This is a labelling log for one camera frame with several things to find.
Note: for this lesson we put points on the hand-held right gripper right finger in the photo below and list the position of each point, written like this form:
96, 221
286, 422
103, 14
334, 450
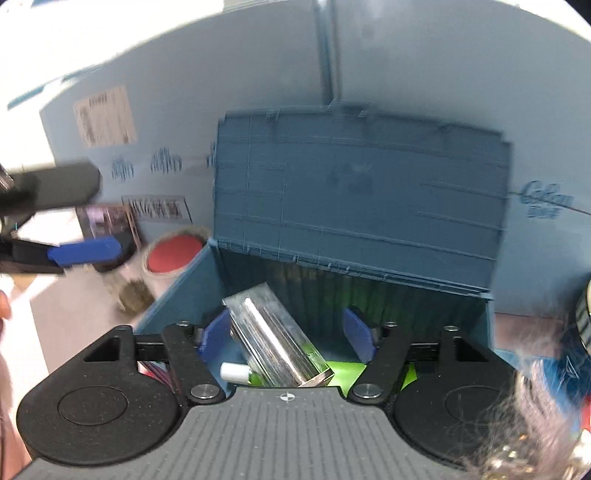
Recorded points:
361, 340

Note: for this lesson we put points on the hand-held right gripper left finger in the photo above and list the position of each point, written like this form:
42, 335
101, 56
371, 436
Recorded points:
214, 341

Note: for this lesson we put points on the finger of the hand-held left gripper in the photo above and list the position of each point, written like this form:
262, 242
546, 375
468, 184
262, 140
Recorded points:
60, 184
87, 251

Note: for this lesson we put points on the green packet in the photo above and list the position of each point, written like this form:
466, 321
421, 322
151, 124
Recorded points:
346, 372

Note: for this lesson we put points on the white capped tube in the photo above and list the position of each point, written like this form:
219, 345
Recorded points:
233, 372

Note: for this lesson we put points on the clear plastic box with metal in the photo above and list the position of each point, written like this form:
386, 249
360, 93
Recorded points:
272, 332

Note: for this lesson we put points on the blue plastic lidded crate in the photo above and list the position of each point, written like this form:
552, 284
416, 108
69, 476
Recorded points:
360, 194

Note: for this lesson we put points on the dark printed box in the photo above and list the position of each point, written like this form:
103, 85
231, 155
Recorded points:
104, 220

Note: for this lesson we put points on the pink striped packet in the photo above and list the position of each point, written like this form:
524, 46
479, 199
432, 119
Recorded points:
154, 371

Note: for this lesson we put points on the tape roll with red centre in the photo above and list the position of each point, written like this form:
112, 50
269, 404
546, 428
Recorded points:
173, 254

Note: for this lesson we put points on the large blue labelled cardboard box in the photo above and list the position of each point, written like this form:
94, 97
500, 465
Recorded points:
184, 83

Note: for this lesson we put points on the dark fuzzy thing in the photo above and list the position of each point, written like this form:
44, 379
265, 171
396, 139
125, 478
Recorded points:
540, 406

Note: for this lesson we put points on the ribbed dark cylinder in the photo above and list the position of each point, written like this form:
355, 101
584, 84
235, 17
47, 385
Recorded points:
584, 318

